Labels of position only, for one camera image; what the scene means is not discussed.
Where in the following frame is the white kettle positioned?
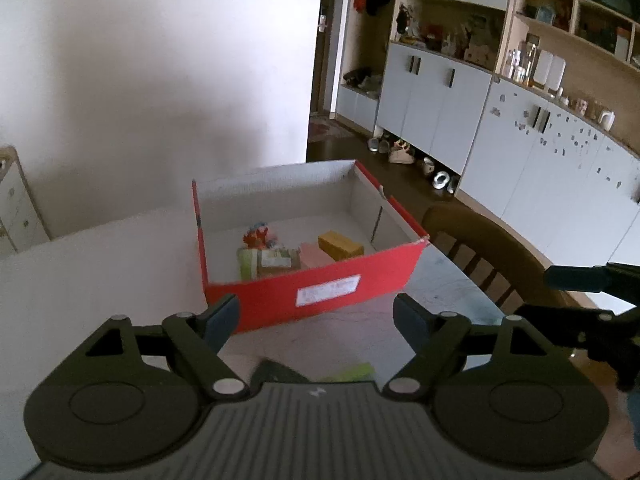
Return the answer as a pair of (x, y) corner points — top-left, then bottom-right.
(598, 110), (616, 131)

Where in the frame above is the orange fish toy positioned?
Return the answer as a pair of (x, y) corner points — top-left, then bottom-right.
(243, 226), (269, 250)

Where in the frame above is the white drawer chest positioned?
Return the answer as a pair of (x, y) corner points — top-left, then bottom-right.
(0, 145), (51, 259)

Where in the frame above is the red cardboard shoe box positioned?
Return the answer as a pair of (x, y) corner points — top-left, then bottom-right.
(192, 160), (428, 332)

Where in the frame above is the green tube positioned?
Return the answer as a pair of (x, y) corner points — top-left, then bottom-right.
(320, 363), (375, 382)

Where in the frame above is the yellow small box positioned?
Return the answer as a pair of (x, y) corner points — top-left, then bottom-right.
(318, 231), (364, 261)

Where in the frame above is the wooden chair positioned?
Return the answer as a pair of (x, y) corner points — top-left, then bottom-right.
(422, 203), (578, 314)

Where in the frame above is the white wall cabinet unit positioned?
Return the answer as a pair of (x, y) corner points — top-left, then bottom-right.
(344, 0), (639, 266)

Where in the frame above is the pink doll figure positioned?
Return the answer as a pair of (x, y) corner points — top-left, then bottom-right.
(253, 222), (278, 249)

